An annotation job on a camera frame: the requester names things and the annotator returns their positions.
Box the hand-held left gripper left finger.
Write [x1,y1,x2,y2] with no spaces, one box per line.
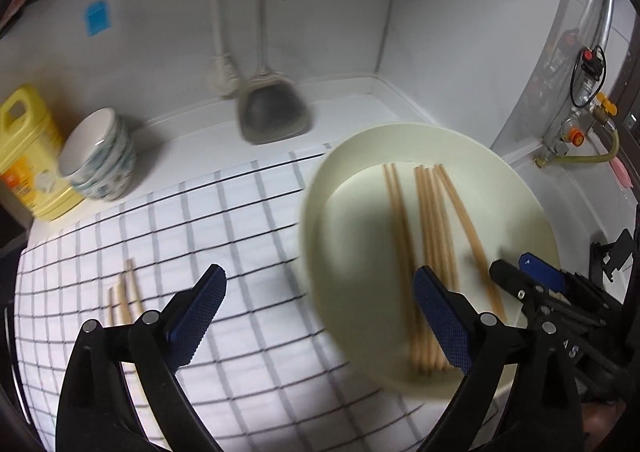
[56,263,228,452]

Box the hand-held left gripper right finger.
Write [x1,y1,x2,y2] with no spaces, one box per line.
[412,266,583,452]

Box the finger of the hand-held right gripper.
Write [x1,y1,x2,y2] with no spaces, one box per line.
[489,259,540,305]
[517,252,570,292]

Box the row of wooden chopsticks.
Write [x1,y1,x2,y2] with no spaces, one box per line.
[107,258,146,328]

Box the bunch of wooden chopsticks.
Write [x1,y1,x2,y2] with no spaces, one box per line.
[382,163,507,375]

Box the white plastic basin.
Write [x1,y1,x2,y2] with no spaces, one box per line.
[299,122,561,400]

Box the black folding stand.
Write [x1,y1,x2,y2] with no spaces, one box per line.
[589,228,635,283]

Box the white black checkered cloth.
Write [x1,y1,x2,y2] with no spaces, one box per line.
[14,144,501,452]

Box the pink plastic item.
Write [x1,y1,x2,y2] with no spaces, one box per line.
[614,157,632,191]

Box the floral ceramic bowl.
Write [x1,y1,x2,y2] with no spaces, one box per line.
[67,119,136,190]
[72,142,138,203]
[59,107,128,179]

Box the metal skimmer spatula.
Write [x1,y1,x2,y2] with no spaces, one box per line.
[236,0,315,145]

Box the red knob valve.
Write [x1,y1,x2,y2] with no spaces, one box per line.
[571,44,610,108]

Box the yellow detergent bottle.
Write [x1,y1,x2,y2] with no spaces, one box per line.
[0,84,86,223]

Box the corrugated metal gas pipe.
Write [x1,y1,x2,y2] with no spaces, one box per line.
[570,0,622,108]

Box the gas valve with hose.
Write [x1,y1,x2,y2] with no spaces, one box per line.
[535,124,621,169]

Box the yellow handle valve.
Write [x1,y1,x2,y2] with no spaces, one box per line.
[590,92,619,127]

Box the blue wall hook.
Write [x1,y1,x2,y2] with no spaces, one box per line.
[82,0,112,38]

